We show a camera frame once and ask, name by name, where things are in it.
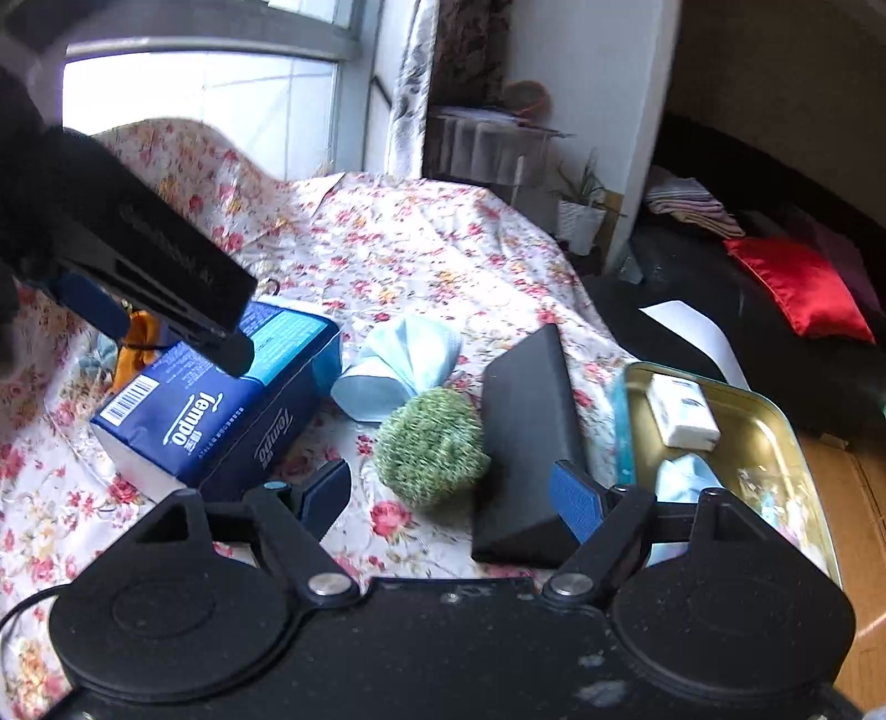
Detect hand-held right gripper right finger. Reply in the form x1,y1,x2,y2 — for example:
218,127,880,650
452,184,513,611
542,460,766,608

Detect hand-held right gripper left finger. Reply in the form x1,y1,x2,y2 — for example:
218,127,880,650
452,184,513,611
135,457,361,603

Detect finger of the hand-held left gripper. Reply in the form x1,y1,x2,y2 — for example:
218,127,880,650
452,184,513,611
45,270,132,343
142,311,257,378

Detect blue tissue pack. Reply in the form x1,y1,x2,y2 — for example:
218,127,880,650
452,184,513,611
90,297,343,496

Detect pale blue face mask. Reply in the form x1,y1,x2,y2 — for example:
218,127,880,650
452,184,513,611
654,453,721,503

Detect green knitted scrubber ball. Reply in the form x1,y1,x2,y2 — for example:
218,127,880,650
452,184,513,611
374,386,489,513

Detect small white box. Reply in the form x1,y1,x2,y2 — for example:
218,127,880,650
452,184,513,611
647,377,722,449

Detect light blue face mask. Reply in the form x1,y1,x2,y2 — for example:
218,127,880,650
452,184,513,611
331,315,463,423

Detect gold and teal tin box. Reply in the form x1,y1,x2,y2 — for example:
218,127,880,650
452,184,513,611
612,361,844,589

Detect clear plastic packet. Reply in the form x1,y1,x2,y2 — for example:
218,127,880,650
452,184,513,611
737,464,814,534

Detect orange and grey scrunchie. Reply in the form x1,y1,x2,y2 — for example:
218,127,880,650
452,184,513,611
76,311,171,395

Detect black wedge-shaped case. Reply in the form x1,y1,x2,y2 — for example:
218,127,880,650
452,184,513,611
471,323,589,569

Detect window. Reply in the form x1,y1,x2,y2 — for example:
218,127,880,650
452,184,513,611
62,0,389,181

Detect white paper sheet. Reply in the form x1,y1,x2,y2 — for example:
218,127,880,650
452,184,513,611
638,300,752,392

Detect floral tablecloth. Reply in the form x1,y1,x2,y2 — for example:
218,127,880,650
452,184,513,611
0,117,645,693

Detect black sofa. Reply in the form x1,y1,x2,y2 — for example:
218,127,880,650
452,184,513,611
588,117,886,437

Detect potted plant in white basket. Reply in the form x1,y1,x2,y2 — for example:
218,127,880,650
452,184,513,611
550,148,627,256

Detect patterned white curtain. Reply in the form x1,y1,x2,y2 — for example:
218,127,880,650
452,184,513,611
386,0,440,181

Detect red cushion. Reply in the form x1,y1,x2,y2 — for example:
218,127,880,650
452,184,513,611
723,237,877,345

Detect folded towels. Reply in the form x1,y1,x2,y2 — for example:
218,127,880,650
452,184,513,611
643,175,745,240

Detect round table with cloth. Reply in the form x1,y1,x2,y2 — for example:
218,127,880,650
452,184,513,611
424,104,575,188

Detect dark floral curtain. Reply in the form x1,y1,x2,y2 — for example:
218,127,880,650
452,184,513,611
432,0,513,108

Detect pink bowl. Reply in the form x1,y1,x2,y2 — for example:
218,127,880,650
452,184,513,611
502,79,555,119

